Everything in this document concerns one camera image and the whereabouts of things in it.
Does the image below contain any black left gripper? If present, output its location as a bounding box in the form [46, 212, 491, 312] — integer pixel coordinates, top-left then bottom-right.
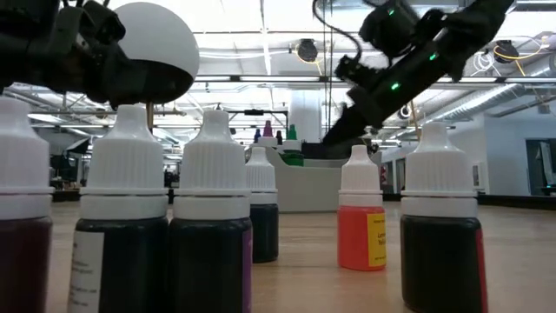
[0, 0, 131, 110]

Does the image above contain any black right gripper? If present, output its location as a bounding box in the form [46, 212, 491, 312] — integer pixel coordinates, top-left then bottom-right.
[322, 32, 461, 147]

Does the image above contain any large green bottle green tip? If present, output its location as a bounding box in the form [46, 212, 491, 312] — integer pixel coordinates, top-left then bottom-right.
[280, 123, 305, 167]

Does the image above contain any large bottle purple tip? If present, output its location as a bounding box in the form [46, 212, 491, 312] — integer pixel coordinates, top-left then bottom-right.
[259, 120, 279, 149]

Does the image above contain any orange bottle yellow label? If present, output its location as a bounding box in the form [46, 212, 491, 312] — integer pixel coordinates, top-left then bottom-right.
[336, 144, 387, 272]

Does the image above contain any small dark food coloring bottle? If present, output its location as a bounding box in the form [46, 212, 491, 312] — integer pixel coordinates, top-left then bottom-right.
[244, 146, 280, 264]

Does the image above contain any dark bottle purple label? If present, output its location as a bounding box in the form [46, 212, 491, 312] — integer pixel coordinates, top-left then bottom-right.
[167, 109, 254, 313]

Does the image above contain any dark red food coloring bottle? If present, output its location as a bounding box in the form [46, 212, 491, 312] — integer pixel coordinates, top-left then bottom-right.
[0, 96, 56, 313]

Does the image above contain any dark bottle white label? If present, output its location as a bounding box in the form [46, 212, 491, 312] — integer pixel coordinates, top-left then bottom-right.
[67, 103, 169, 313]

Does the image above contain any dark bottle red label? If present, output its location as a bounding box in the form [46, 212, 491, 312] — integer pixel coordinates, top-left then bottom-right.
[399, 121, 490, 313]

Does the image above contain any black equipment box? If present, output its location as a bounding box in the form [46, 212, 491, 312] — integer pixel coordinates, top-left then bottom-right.
[301, 139, 374, 161]

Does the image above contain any white square column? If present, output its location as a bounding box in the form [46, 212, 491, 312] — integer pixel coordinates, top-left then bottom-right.
[288, 90, 323, 144]

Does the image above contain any black vertical pole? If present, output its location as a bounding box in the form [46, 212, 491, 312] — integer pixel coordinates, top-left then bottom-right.
[321, 0, 334, 131]

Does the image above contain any white plastic storage bin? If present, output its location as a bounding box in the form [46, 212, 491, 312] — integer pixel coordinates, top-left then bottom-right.
[264, 146, 377, 213]

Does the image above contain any white globe table lamp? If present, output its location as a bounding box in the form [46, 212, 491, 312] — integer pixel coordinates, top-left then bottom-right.
[113, 2, 201, 134]

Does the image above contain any long ceiling light bar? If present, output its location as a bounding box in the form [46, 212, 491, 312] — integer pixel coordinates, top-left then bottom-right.
[193, 74, 556, 85]

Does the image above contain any black angled monitor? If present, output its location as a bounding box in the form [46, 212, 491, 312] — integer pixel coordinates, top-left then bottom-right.
[64, 137, 90, 156]

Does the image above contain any yellow hanging cable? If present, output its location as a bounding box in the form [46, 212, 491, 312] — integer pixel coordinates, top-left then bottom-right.
[410, 111, 422, 143]

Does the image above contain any black metal frame rig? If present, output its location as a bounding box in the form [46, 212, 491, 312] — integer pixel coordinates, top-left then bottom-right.
[225, 108, 289, 149]

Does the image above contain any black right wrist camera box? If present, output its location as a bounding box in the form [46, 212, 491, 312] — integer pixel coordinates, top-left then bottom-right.
[359, 0, 421, 60]

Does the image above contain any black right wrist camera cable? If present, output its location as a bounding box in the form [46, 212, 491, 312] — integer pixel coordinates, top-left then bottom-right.
[311, 0, 364, 62]

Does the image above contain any silver ventilation duct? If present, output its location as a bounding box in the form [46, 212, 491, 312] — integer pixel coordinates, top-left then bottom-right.
[427, 56, 556, 125]

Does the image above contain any white coiled cable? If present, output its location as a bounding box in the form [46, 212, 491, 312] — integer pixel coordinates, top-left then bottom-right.
[472, 50, 496, 76]

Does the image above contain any black table edge rail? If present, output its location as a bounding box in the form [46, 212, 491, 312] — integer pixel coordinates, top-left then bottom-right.
[51, 189, 556, 210]

